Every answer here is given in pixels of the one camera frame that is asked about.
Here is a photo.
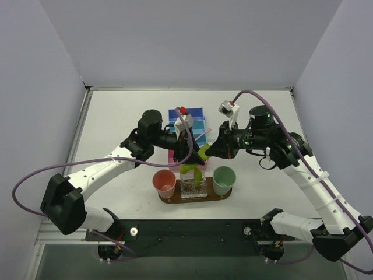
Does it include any yellow-green toothpaste tube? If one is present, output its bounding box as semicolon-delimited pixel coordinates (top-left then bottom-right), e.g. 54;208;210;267
193;166;203;188
179;143;210;174

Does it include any pink toothbrush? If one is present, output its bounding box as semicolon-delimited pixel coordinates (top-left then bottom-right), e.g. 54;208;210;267
195;128;211;141

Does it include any green plastic cup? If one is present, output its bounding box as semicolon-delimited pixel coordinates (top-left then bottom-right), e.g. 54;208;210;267
213;166;236;196

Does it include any clear textured plastic box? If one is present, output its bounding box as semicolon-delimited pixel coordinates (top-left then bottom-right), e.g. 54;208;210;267
180;170;207;199

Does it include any pink plastic cup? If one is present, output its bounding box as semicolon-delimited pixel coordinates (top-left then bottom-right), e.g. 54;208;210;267
152;170;177;199

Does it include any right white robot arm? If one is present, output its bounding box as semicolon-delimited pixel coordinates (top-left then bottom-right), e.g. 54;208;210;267
206;101;372;262

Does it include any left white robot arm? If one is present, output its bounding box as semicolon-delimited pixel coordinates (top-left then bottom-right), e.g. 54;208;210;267
40;107;205;240

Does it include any light blue toothbrush bin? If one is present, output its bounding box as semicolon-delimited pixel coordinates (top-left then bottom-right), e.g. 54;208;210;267
169;132;212;149

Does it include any light blue toothpaste bin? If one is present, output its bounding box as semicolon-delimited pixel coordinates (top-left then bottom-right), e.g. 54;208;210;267
169;120;206;136

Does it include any brown wooden oval tray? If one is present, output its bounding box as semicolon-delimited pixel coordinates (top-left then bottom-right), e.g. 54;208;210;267
159;185;233;204

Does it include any pink bin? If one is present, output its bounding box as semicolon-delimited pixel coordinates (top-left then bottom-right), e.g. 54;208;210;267
168;150;209;173

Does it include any dark blue bin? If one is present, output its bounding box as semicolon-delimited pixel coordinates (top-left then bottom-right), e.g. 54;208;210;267
168;107;205;121

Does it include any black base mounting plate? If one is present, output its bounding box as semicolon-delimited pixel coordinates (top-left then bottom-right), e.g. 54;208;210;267
85;219;289;257

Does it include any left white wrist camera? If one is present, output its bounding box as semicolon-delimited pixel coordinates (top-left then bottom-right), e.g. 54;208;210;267
174;107;194;134

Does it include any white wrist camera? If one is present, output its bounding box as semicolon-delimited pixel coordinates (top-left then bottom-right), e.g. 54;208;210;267
174;107;194;134
218;100;240;130

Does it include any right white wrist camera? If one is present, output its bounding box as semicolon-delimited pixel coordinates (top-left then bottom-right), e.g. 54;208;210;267
218;100;240;130

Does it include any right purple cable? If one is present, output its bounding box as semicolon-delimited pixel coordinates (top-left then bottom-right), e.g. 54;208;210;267
231;90;373;275

